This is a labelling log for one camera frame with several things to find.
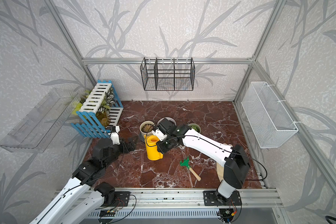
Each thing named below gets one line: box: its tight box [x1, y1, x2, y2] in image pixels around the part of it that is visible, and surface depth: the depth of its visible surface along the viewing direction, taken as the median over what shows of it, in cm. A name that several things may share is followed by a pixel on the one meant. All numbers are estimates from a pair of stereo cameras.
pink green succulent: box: [141, 123, 154, 133], surface depth 95 cm
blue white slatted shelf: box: [70, 79, 124, 139], surface depth 88 cm
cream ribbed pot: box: [139, 120, 155, 137], surface depth 96 cm
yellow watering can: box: [143, 134, 164, 161], surface depth 79 cm
